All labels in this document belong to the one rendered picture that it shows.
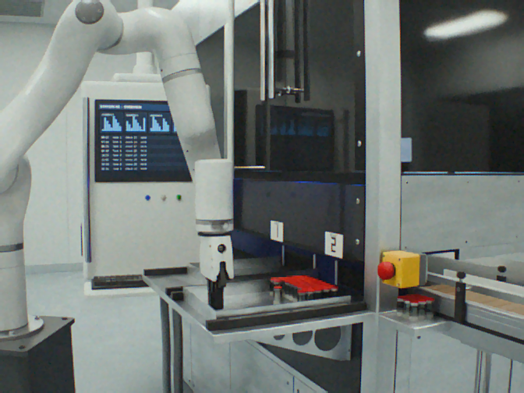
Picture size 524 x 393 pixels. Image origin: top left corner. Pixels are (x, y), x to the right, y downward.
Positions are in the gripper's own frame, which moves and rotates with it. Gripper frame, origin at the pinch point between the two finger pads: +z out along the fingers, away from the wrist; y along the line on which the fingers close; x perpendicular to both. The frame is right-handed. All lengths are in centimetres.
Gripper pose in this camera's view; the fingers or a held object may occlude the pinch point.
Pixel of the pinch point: (215, 300)
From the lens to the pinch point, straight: 121.5
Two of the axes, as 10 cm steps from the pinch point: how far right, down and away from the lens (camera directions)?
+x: -9.1, 0.3, -4.1
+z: 0.1, 10.0, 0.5
